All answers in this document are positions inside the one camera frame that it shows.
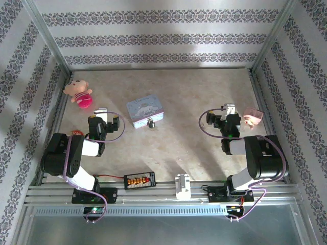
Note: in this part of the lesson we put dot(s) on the aluminium rear rail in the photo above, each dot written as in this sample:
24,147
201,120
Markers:
158,68

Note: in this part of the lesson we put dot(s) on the black padlock silver shackle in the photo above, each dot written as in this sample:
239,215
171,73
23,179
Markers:
152,124

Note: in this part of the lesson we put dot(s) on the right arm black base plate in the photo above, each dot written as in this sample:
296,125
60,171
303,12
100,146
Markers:
217,197

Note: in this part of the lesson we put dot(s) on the round red gold tin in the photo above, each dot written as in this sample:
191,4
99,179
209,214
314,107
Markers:
76,132

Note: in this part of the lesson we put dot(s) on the black voltage display module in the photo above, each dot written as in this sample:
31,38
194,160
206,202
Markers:
139,180

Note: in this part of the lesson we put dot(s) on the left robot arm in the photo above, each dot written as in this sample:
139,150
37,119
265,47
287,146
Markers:
58,158

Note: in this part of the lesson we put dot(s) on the aluminium frame post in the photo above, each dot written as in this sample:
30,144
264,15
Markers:
273,35
43,33

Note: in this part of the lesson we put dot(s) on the white plastic bracket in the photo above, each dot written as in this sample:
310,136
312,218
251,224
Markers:
182,186

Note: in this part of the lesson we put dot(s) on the small pink toy figure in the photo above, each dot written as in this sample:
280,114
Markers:
253,114

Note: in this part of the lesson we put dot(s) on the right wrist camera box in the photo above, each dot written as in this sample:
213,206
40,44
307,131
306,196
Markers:
228,110

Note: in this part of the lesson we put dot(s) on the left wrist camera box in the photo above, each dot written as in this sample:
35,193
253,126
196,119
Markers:
102,114

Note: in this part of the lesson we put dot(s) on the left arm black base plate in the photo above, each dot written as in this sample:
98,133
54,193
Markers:
110,195

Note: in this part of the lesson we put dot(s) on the small circuit board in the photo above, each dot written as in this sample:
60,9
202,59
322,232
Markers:
233,209
94,210

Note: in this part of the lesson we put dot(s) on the pink plush doll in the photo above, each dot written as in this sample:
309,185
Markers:
76,89

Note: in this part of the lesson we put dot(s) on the aluminium side rail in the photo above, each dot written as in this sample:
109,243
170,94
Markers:
263,102
55,120

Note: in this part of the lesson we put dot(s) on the pastel cartoon tin box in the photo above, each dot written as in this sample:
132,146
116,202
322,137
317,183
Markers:
144,108

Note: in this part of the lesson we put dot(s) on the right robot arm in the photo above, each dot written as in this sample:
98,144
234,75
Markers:
265,158

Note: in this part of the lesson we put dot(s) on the grey metal sheet panel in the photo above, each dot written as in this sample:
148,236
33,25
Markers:
163,231

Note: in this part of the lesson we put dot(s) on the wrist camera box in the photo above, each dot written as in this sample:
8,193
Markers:
102,114
228,110

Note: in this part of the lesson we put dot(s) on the aluminium front rail beam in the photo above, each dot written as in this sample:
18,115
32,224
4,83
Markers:
153,194

